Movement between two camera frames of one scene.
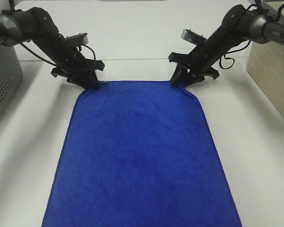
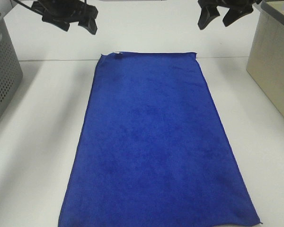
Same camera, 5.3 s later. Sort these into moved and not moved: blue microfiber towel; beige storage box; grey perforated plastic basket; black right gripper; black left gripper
Moved: black left gripper; blue microfiber towel; black right gripper
Not moved: grey perforated plastic basket; beige storage box
